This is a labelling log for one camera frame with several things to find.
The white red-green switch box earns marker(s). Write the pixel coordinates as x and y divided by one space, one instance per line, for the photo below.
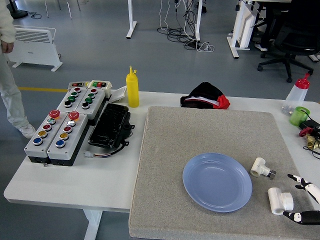
101 86

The person's hand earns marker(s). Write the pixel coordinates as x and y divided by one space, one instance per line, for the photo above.
7 47

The white desk leg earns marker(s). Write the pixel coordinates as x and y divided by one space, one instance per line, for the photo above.
131 22
198 22

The black red white cloth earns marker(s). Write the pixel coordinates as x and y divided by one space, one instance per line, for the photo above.
205 96

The grey-brown mat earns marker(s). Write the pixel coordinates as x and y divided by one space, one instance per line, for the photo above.
190 135

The black plastic module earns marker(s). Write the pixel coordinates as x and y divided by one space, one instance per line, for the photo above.
108 125

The white plastic cover piece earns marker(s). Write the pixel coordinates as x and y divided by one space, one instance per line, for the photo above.
119 94

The green translucent cup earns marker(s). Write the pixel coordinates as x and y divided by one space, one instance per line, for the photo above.
298 116

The yellow floor tape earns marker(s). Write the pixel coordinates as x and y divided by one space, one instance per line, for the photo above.
42 89

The black fan base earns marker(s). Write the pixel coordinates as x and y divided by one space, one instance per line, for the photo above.
20 13

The metal chair legs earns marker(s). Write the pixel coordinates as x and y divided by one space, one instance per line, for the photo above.
68 10

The white panel heater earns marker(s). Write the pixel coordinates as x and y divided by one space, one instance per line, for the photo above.
35 47

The blue plastic plate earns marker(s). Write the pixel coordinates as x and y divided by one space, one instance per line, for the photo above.
215 185

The clear squeeze bottle red cap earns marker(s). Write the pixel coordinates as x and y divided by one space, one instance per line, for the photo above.
296 96

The black office chair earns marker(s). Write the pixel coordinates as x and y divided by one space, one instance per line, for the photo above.
295 32

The white table leg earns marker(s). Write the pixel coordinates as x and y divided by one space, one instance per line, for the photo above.
92 225

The power strip with plugs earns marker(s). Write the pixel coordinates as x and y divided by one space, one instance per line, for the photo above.
203 47

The black rectangular box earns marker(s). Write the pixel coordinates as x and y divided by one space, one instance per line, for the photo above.
311 123

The five-button grey control box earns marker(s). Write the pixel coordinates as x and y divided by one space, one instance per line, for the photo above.
42 140
66 142

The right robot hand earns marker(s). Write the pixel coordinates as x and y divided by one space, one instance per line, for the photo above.
312 192

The large white pipe fitting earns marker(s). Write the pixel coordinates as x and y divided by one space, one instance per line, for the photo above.
276 200

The seated person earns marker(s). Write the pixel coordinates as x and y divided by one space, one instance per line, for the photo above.
261 46

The white pipe tee metal nut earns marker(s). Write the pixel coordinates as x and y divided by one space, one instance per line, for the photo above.
258 168

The white desk frame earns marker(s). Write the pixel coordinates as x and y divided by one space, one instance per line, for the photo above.
240 27

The yellow squeeze bottle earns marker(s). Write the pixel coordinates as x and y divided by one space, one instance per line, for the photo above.
132 90

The small grey switch box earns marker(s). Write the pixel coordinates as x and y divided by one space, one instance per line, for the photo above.
76 84

